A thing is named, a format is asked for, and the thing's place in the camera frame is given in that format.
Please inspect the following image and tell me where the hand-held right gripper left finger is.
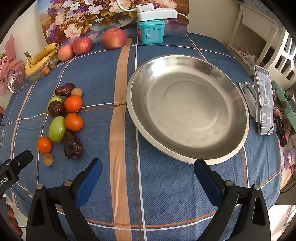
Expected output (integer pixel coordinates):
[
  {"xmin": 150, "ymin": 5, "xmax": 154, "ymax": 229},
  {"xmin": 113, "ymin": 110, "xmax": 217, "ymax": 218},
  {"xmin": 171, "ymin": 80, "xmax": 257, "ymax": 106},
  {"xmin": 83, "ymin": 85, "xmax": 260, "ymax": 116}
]
[{"xmin": 26, "ymin": 158, "xmax": 103, "ymax": 241}]

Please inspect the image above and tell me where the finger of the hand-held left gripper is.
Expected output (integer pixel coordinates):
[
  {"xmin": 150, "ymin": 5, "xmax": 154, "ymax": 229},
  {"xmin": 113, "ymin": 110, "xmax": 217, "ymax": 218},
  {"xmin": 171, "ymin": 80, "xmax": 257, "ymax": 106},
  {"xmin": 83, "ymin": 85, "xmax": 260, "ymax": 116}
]
[{"xmin": 11, "ymin": 149, "xmax": 33, "ymax": 173}]

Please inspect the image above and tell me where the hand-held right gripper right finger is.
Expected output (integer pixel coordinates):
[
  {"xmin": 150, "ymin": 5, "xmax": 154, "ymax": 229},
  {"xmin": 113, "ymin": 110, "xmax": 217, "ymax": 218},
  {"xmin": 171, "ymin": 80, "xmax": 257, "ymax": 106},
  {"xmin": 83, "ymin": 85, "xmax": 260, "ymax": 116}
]
[{"xmin": 194, "ymin": 158, "xmax": 271, "ymax": 241}]

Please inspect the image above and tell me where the small orange tangerine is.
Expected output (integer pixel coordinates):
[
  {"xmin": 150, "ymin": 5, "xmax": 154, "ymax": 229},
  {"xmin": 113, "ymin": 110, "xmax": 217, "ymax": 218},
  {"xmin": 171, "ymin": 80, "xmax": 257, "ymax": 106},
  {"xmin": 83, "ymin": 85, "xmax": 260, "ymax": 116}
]
[{"xmin": 37, "ymin": 137, "xmax": 53, "ymax": 154}]

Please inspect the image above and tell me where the large wrinkled dark date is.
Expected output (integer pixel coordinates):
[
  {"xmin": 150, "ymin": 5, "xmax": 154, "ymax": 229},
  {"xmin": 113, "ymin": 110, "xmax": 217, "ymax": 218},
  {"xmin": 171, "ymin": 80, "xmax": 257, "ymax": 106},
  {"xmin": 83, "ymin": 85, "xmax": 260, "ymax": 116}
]
[{"xmin": 63, "ymin": 130, "xmax": 84, "ymax": 159}]

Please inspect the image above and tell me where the green jujube fruit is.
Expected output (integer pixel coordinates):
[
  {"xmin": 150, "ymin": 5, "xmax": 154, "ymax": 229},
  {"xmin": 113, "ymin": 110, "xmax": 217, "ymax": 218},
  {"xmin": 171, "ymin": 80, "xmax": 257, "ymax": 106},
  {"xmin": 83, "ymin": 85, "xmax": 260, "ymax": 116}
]
[
  {"xmin": 46, "ymin": 96, "xmax": 64, "ymax": 114},
  {"xmin": 48, "ymin": 115, "xmax": 67, "ymax": 143}
]

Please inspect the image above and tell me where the round steel plate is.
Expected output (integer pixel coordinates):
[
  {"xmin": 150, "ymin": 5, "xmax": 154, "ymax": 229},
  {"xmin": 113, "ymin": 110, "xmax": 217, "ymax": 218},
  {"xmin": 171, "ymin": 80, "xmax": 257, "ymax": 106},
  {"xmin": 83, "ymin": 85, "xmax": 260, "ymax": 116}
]
[{"xmin": 126, "ymin": 55, "xmax": 250, "ymax": 165}]

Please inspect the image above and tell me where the blue plaid tablecloth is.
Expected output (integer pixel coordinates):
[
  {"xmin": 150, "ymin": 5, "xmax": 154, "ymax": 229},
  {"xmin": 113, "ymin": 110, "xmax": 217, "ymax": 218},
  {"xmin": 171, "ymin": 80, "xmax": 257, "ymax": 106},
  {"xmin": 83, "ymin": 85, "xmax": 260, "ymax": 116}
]
[{"xmin": 0, "ymin": 32, "xmax": 289, "ymax": 241}]

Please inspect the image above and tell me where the round dark red date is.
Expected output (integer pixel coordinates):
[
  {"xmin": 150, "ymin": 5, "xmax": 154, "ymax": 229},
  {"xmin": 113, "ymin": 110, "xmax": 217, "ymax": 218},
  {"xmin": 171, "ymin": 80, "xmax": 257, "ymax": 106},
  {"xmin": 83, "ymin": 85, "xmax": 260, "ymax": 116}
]
[{"xmin": 48, "ymin": 101, "xmax": 65, "ymax": 117}]

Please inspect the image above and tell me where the long red date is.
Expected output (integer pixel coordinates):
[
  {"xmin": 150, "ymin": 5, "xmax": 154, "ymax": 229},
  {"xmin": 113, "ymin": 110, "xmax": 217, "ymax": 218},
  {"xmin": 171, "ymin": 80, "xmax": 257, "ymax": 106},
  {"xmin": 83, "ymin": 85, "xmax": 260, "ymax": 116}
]
[{"xmin": 55, "ymin": 83, "xmax": 76, "ymax": 97}]

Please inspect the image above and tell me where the purple printed card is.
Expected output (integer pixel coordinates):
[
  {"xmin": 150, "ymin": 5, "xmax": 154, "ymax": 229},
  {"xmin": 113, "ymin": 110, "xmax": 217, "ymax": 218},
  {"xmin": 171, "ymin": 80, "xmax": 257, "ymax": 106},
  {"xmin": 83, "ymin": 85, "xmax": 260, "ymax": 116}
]
[{"xmin": 283, "ymin": 148, "xmax": 296, "ymax": 171}]

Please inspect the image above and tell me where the dark cloth pile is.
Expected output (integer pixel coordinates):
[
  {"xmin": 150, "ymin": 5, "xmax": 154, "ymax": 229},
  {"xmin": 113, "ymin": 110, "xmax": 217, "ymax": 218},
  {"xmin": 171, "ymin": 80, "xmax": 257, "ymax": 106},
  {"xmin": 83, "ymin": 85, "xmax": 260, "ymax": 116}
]
[{"xmin": 273, "ymin": 109, "xmax": 290, "ymax": 147}]

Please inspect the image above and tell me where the white phone stand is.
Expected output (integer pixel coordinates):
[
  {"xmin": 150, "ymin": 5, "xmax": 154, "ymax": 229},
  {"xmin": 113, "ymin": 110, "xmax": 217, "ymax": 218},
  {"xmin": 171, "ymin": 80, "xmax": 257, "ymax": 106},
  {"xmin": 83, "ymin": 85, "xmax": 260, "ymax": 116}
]
[{"xmin": 239, "ymin": 82, "xmax": 259, "ymax": 119}]

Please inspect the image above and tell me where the bunch of yellow bananas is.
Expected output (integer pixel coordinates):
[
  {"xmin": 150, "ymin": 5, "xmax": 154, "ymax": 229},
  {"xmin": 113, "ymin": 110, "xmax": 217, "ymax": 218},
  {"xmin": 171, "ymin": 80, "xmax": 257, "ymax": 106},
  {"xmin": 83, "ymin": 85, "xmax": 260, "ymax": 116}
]
[{"xmin": 24, "ymin": 42, "xmax": 60, "ymax": 76}]

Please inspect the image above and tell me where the smartphone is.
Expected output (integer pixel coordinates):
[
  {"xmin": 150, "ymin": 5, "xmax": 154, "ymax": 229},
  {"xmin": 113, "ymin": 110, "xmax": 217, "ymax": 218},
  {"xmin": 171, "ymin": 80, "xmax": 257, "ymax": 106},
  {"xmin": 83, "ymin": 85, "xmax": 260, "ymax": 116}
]
[{"xmin": 254, "ymin": 65, "xmax": 275, "ymax": 135}]

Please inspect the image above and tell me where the green cardboard box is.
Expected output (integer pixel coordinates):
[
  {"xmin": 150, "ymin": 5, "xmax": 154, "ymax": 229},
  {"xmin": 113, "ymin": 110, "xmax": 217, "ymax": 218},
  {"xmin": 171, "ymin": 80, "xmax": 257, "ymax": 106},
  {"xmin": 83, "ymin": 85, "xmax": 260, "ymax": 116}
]
[{"xmin": 272, "ymin": 80, "xmax": 296, "ymax": 121}]

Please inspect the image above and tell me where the pale pink apple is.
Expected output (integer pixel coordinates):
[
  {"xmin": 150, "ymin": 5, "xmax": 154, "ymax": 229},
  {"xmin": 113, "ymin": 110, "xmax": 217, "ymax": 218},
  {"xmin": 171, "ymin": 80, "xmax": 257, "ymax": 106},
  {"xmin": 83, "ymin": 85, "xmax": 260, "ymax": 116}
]
[{"xmin": 57, "ymin": 44, "xmax": 74, "ymax": 62}]

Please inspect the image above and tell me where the medium red apple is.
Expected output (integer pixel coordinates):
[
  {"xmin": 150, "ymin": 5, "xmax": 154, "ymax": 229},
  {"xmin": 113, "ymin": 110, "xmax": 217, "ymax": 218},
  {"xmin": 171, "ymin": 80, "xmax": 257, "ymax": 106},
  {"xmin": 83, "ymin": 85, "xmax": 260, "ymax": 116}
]
[{"xmin": 72, "ymin": 37, "xmax": 93, "ymax": 55}]

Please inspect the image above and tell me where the pink plastic bag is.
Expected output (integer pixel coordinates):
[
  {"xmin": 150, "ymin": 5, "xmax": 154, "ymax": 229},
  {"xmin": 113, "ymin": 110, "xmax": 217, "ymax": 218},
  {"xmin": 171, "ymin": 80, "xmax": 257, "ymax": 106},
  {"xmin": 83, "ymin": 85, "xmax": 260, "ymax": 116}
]
[{"xmin": 238, "ymin": 47, "xmax": 258, "ymax": 66}]

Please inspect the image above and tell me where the large red apple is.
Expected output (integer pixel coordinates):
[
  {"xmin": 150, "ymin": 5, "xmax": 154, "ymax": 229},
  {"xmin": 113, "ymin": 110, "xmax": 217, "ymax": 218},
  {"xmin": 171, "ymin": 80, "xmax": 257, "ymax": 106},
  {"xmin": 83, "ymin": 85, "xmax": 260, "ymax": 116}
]
[{"xmin": 102, "ymin": 28, "xmax": 127, "ymax": 50}]

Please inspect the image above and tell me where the flower painting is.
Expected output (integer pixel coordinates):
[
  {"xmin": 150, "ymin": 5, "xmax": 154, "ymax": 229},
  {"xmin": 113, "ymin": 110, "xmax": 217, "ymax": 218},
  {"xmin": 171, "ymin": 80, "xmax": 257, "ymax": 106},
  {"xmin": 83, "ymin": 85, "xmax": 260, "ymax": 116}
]
[{"xmin": 37, "ymin": 0, "xmax": 190, "ymax": 45}]

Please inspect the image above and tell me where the teal toy house box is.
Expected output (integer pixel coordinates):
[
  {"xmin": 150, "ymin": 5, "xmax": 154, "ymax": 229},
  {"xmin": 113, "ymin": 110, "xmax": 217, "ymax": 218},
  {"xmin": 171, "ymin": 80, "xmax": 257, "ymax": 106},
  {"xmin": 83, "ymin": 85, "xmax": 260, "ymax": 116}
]
[{"xmin": 135, "ymin": 19, "xmax": 166, "ymax": 45}]

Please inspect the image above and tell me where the white power strip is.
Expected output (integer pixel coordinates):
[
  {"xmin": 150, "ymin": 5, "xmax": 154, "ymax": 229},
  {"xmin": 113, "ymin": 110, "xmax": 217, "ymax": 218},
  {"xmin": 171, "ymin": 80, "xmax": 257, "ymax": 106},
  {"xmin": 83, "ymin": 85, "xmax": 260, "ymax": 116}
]
[{"xmin": 137, "ymin": 8, "xmax": 177, "ymax": 21}]

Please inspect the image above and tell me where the white plug adapter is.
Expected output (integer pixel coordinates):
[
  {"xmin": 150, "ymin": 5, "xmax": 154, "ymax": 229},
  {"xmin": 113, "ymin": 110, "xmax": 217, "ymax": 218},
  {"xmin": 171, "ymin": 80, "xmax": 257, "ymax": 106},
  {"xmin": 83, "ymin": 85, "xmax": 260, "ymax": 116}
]
[{"xmin": 135, "ymin": 4, "xmax": 154, "ymax": 13}]

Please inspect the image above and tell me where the black cable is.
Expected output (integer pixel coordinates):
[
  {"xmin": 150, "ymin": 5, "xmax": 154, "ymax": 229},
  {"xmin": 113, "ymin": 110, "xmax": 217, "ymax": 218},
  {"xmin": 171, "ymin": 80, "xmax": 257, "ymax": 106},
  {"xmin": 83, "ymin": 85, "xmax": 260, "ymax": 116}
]
[{"xmin": 279, "ymin": 170, "xmax": 296, "ymax": 194}]

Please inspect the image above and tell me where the grey power strip cable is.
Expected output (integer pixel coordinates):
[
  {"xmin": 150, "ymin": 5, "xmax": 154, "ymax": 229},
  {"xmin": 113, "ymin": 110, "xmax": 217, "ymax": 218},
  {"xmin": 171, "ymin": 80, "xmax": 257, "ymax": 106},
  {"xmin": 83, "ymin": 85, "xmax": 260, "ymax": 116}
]
[{"xmin": 176, "ymin": 12, "xmax": 190, "ymax": 25}]

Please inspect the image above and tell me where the white adapter cable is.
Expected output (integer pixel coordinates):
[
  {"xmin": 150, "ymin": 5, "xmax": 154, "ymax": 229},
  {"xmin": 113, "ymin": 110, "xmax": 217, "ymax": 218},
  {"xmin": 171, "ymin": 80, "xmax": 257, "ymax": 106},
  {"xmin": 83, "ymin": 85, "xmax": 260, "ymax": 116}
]
[{"xmin": 116, "ymin": 0, "xmax": 139, "ymax": 14}]

